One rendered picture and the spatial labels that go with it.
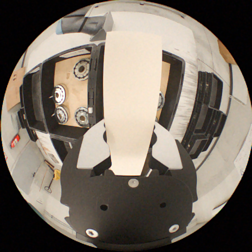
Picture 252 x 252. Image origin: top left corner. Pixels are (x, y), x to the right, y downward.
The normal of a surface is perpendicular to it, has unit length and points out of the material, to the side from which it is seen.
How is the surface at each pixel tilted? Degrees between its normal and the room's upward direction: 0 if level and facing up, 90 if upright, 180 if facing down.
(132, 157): 0
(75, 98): 0
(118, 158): 0
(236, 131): 90
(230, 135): 90
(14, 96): 77
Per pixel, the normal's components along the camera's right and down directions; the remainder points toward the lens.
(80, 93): 0.00, 0.50
